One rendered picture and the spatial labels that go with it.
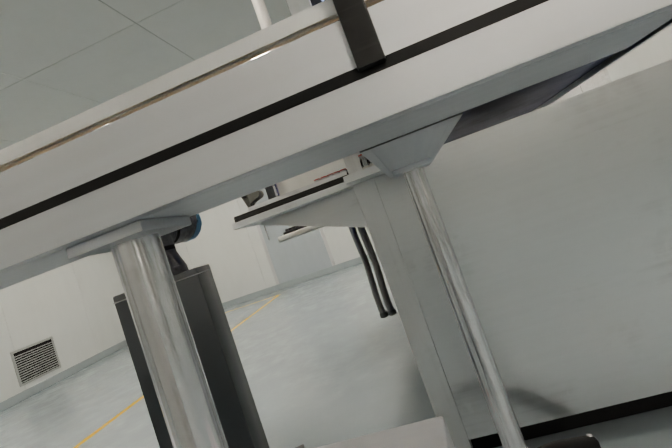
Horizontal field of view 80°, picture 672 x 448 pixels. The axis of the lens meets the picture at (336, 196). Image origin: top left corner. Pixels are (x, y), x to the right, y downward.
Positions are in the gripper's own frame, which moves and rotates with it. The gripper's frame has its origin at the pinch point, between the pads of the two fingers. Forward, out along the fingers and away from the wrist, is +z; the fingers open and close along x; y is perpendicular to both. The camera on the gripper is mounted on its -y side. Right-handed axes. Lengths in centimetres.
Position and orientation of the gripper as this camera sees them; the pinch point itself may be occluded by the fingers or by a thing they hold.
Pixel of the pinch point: (250, 208)
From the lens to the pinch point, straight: 138.5
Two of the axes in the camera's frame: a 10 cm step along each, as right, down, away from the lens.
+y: 9.2, -3.4, -1.7
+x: 1.8, 0.0, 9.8
